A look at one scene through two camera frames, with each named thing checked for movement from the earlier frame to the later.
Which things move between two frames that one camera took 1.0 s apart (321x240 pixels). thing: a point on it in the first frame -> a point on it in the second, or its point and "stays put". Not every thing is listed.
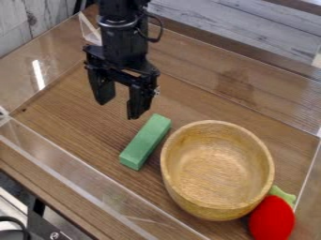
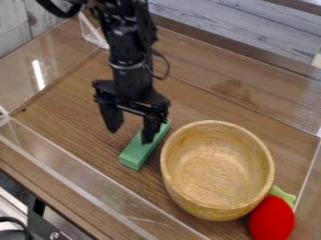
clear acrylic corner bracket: x=89 y=31 stays put
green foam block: x=145 y=142 stays put
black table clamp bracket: x=41 y=229 stays put
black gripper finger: x=103 y=85 -> x=112 y=115
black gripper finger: x=139 y=100 -> x=151 y=127
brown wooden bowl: x=216 y=169 stays put
